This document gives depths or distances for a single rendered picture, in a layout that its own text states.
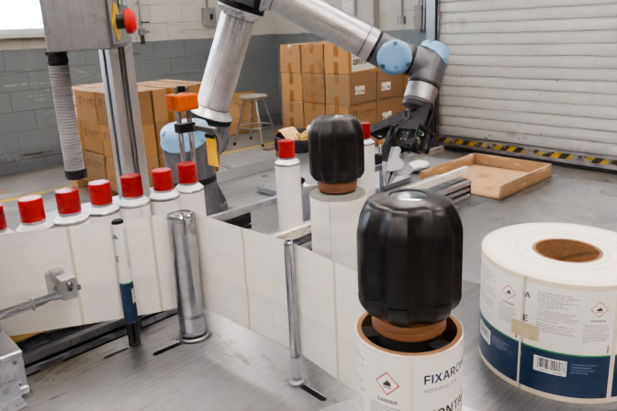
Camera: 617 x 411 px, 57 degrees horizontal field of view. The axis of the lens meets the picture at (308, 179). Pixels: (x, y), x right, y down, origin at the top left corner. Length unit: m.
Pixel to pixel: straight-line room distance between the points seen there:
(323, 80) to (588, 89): 2.18
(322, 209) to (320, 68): 4.12
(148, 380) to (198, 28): 6.63
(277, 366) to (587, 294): 0.38
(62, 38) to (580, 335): 0.79
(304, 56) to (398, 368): 4.66
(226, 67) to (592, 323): 1.04
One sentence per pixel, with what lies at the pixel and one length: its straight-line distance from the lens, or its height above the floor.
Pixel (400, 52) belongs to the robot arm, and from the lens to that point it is 1.27.
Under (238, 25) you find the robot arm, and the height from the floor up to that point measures 1.31.
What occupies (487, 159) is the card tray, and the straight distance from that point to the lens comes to 1.95.
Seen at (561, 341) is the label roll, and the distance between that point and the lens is 0.72.
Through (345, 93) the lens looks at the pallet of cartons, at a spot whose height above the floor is 0.75.
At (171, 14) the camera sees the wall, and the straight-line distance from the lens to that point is 7.10.
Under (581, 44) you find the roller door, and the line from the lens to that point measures 5.28.
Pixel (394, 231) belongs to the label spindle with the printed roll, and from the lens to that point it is 0.41.
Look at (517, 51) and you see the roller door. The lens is 5.53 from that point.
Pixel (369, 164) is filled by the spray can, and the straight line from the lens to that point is 1.31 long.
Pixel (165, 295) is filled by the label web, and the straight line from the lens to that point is 0.86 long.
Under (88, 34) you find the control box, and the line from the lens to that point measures 0.94.
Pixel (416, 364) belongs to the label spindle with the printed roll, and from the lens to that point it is 0.45.
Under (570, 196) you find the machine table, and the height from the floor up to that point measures 0.83.
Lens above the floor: 1.31
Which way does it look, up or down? 15 degrees down
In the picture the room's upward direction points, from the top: 3 degrees counter-clockwise
